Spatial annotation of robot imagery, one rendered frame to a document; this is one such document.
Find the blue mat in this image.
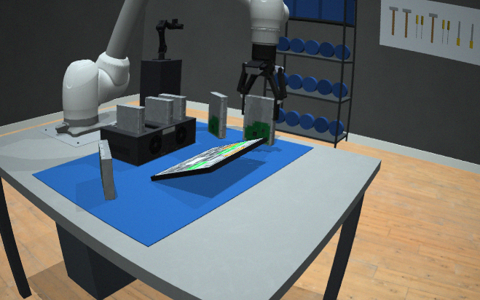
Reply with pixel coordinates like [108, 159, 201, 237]
[32, 122, 313, 247]

